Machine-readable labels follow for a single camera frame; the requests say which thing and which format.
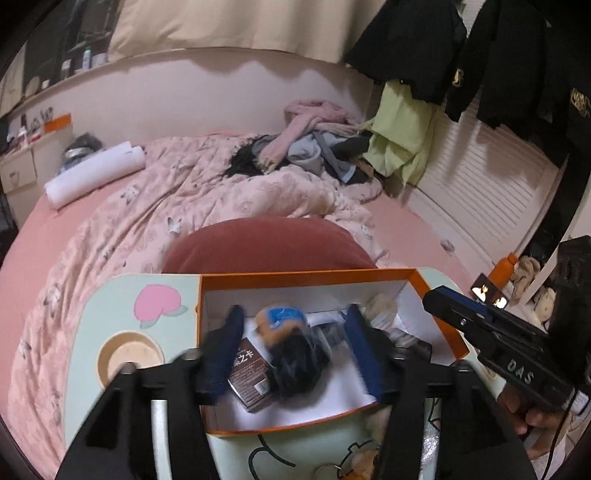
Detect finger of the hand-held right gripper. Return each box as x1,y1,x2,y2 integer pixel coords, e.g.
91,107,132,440
422,285,550,352

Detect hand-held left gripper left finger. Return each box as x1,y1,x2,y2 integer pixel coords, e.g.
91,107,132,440
55,305,247,480

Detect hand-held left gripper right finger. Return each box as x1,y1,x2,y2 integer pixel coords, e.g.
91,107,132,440
344,305,539,480

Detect orange cardboard box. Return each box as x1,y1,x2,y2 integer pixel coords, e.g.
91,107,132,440
198,269,471,435

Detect black lace scrunchie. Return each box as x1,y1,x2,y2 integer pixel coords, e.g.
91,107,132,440
268,330,333,400

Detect person's right hand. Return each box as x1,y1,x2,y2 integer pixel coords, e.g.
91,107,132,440
496,383,578,457

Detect brown packet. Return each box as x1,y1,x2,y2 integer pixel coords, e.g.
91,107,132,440
228,337,275,412

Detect orange water bottle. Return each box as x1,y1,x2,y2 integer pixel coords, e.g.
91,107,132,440
489,253,520,289

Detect tan blue toy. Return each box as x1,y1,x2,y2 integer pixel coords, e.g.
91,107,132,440
256,305,308,344

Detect cream plush toy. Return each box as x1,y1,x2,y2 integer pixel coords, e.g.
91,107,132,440
531,286,557,324
510,256,541,303

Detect red cushion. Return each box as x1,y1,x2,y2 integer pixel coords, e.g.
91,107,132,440
161,218,379,275

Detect white slatted closet doors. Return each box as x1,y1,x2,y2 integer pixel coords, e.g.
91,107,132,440
406,90,573,273

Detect pink floral duvet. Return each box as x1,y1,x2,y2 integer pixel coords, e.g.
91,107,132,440
9,134,384,462

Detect lime green garment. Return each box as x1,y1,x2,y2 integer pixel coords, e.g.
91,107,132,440
362,80,437,188

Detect pile of dark clothes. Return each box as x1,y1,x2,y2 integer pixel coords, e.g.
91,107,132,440
224,129,384,199

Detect white paper roll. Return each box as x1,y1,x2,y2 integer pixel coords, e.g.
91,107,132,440
45,142,146,207

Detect dark grey bundle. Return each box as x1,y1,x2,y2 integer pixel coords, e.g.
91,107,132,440
62,134,105,169

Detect black jacket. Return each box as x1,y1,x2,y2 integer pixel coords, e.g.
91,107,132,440
344,0,468,104
445,0,591,259

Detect white drawer unit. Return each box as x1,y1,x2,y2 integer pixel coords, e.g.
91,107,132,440
0,131,75,195

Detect group of cosmetic bottles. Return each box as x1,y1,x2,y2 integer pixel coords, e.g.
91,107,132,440
9,108,56,145

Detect wide beige curtain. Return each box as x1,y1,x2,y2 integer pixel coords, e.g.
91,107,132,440
107,0,386,63

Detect dark window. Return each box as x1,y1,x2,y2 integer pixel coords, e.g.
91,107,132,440
0,0,123,100

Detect black cable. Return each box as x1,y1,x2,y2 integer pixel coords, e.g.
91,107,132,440
540,390,580,480

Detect brown plush keychain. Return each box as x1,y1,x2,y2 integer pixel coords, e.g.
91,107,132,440
316,450,384,480

